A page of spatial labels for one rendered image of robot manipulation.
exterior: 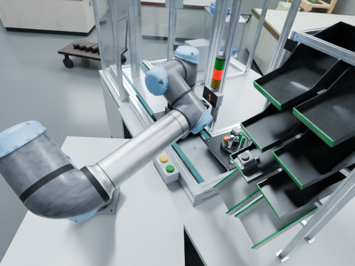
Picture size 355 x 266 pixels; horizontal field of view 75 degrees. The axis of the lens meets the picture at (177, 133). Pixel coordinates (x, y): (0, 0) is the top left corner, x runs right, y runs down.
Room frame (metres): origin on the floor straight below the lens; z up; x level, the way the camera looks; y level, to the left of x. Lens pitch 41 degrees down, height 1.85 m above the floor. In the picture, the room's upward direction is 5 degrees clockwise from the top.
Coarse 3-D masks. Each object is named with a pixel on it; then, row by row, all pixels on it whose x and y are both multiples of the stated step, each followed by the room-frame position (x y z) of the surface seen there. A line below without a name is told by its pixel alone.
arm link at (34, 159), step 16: (16, 128) 0.33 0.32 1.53; (32, 128) 0.35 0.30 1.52; (0, 144) 0.30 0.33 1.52; (16, 144) 0.30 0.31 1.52; (32, 144) 0.31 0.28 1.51; (48, 144) 0.33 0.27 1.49; (0, 160) 0.28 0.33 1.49; (16, 160) 0.28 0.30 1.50; (32, 160) 0.29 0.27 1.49; (48, 160) 0.30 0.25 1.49; (64, 160) 0.32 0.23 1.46; (16, 176) 0.26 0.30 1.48; (32, 176) 0.26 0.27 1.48; (48, 176) 0.27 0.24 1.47; (16, 192) 0.25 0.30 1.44; (32, 192) 0.24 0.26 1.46
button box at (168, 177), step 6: (168, 156) 0.83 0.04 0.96; (156, 162) 0.80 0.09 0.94; (162, 162) 0.78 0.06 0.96; (168, 162) 0.79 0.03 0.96; (162, 168) 0.74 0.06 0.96; (174, 168) 0.75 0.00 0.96; (162, 174) 0.74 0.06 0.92; (168, 174) 0.71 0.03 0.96; (174, 174) 0.72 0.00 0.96; (168, 180) 0.70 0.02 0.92; (174, 180) 0.72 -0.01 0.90
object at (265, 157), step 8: (280, 144) 0.66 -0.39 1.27; (240, 152) 0.65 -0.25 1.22; (256, 152) 0.64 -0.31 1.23; (264, 152) 0.63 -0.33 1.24; (232, 160) 0.62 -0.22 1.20; (264, 160) 0.60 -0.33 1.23; (272, 160) 0.59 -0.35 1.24; (256, 168) 0.57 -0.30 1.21; (264, 168) 0.57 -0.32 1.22; (272, 168) 0.55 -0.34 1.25; (248, 176) 0.55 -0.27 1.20; (256, 176) 0.53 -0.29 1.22
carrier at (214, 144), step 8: (232, 128) 1.07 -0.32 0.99; (216, 136) 1.01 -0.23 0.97; (224, 136) 1.02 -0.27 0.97; (232, 136) 0.99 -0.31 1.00; (240, 136) 0.96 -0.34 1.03; (208, 144) 0.94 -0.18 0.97; (216, 144) 0.95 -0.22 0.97; (224, 144) 0.93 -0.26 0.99; (232, 144) 0.93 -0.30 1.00; (240, 144) 0.94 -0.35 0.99; (248, 144) 0.97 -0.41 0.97; (216, 152) 0.88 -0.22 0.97; (224, 152) 0.89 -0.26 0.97; (232, 152) 0.87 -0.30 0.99; (224, 160) 0.83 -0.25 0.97; (232, 168) 0.78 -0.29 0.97
